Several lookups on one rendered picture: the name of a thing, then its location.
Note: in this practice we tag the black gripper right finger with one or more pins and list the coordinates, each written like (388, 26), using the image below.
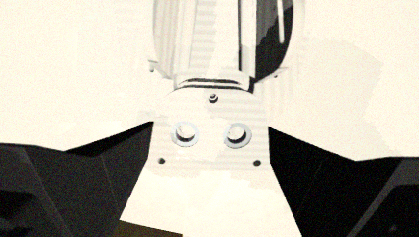
(330, 195)

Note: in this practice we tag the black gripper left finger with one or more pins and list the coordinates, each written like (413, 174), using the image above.
(85, 189)

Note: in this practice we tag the white plate with two round holes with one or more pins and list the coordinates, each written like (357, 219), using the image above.
(211, 118)

